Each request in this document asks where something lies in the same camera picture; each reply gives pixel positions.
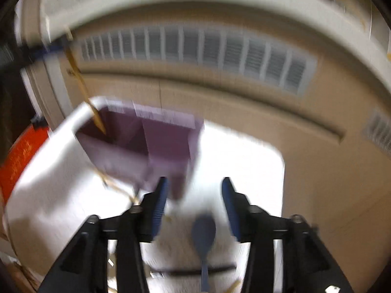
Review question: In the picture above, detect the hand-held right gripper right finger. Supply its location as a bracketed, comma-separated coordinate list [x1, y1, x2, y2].
[222, 176, 355, 293]

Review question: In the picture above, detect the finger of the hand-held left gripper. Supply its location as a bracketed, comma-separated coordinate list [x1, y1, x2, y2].
[18, 41, 66, 68]

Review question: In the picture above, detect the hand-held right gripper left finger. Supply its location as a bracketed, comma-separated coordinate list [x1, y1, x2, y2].
[38, 176, 169, 293]

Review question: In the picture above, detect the blue spoon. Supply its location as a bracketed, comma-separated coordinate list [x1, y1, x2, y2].
[191, 214, 217, 293]

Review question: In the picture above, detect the purple utensil holder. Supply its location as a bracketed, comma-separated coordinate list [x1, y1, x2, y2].
[75, 102, 205, 200]

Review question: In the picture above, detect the white textured tablecloth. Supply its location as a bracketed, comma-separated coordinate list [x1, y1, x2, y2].
[4, 96, 286, 293]

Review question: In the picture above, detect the orange container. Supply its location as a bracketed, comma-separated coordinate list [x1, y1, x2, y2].
[0, 125, 51, 209]

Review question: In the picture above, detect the white window ledge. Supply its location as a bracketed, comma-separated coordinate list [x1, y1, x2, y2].
[15, 0, 391, 98]

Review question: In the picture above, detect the large wall vent grille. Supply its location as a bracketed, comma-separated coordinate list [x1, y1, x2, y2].
[80, 26, 317, 99]

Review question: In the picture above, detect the small wall vent grille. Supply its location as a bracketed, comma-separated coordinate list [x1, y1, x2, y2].
[362, 111, 391, 157]

